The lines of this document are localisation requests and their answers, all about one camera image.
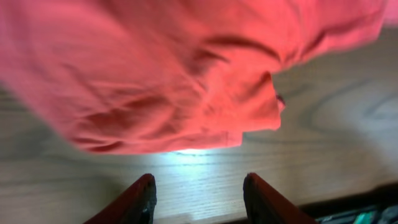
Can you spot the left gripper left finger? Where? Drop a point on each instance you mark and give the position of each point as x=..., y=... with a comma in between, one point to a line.
x=136, y=205

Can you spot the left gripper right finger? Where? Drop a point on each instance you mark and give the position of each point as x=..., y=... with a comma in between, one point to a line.
x=265, y=205

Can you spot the red printed t-shirt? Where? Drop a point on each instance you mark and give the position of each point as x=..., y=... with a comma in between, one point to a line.
x=136, y=77

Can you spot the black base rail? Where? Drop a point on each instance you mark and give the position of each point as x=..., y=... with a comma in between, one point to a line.
x=377, y=206

